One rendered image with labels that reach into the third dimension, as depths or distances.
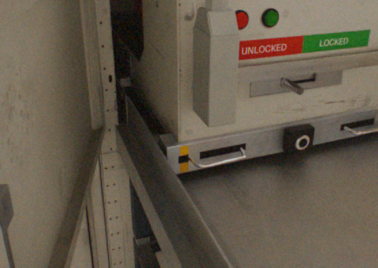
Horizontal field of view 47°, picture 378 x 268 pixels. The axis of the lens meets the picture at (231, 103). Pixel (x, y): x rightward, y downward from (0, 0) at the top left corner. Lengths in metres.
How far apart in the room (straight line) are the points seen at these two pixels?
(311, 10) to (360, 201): 0.35
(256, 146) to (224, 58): 0.27
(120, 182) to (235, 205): 0.42
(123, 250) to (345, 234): 0.68
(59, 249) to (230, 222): 0.26
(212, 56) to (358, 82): 0.42
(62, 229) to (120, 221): 0.44
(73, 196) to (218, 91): 0.33
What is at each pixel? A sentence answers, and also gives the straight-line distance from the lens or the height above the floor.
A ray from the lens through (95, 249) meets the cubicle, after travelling 1.23.
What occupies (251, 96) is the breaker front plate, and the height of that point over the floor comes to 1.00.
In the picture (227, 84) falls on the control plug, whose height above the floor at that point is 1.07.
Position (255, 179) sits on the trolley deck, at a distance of 0.83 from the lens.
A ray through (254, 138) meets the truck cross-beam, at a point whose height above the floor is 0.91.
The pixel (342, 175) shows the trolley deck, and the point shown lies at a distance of 0.89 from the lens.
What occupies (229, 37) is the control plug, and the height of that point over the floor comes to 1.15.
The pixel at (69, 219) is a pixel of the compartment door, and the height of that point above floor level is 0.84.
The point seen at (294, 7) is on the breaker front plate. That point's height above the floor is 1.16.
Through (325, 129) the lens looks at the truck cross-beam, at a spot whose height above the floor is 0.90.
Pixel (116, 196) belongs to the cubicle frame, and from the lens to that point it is 1.14.
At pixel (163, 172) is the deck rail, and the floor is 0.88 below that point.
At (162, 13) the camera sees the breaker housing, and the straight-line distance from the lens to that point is 0.78.
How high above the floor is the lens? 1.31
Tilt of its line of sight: 24 degrees down
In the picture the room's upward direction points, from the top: 3 degrees clockwise
